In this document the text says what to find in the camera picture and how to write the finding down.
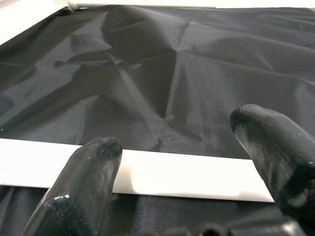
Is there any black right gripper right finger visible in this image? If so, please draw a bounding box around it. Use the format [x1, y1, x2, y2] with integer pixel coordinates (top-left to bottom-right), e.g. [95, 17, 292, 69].
[230, 104, 315, 222]

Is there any white plastic table leg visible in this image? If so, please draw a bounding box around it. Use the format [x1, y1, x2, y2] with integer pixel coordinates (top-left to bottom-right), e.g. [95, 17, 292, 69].
[66, 0, 217, 10]
[0, 138, 276, 204]

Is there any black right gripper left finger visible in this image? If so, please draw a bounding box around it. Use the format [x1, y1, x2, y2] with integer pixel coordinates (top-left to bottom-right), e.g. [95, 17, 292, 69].
[21, 137, 123, 236]

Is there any black table cloth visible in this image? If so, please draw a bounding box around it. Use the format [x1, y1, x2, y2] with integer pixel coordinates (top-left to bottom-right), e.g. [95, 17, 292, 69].
[0, 4, 315, 236]

